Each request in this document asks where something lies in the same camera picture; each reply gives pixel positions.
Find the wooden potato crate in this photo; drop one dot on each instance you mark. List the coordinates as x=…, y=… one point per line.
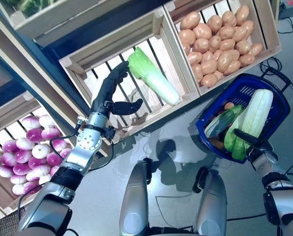
x=269, y=32

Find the blue plastic shopping basket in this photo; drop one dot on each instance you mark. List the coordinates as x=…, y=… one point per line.
x=281, y=108

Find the slatted wooden cabbage crate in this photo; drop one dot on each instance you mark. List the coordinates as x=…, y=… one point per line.
x=178, y=61

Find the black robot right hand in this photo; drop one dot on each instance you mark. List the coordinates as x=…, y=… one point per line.
x=259, y=146

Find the large green striped pumpkin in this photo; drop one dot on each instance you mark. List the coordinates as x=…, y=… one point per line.
x=26, y=7

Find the wide wooden pumpkin crate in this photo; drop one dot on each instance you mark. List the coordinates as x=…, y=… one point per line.
x=87, y=22

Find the wooden onion crate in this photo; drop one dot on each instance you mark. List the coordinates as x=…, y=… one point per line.
x=13, y=113

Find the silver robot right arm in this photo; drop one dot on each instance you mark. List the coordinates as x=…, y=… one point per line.
x=284, y=204

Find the grey box red display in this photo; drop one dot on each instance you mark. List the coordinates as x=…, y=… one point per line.
x=290, y=9

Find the grey woven mat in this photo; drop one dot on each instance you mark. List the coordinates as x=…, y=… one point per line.
x=4, y=223

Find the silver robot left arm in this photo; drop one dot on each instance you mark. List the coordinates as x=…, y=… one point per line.
x=87, y=145

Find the purple white onion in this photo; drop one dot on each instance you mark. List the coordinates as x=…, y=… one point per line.
x=24, y=143
x=31, y=122
x=10, y=146
x=50, y=132
x=47, y=120
x=34, y=135

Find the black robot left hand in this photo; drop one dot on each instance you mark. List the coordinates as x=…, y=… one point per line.
x=104, y=96

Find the wooden display shelf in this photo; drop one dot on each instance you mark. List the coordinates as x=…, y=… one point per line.
x=26, y=61

